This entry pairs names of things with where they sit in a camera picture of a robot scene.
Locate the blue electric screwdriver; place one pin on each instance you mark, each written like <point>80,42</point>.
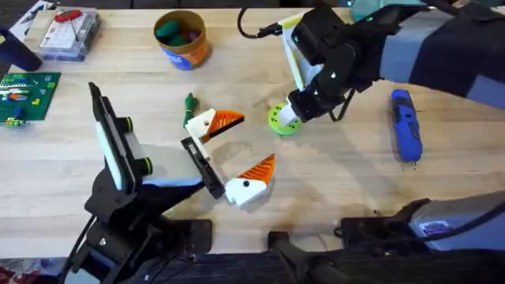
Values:
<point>406,126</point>

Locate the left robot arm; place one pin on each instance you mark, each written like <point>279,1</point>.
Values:
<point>118,236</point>

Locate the right wrist upright plate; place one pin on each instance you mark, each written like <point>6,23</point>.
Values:
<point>298,67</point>

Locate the green vegetable toy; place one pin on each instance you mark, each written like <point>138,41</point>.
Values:
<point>191,105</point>

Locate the white flat box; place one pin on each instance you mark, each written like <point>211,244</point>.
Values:
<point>29,19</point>

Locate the wrist upright plate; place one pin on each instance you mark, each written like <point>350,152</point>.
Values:
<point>114,150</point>
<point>298,67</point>

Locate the dark blue box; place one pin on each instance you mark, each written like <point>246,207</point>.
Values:
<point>17,53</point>

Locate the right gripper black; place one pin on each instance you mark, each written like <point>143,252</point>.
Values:
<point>339,59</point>

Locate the green board with toy blocks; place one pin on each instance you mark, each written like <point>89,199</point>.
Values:
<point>27,94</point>

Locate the left wrist upright plate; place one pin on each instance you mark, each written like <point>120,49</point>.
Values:
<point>114,150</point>

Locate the clear plastic box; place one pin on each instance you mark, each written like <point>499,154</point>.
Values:
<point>69,37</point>

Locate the black rail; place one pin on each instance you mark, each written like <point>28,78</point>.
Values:
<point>276,268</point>

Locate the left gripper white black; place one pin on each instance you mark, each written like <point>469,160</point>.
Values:
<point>169,165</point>

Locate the orange blue tub with toys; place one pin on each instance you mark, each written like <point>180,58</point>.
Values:
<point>183,39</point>

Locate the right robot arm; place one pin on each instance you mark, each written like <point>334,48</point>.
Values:
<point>446,51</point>

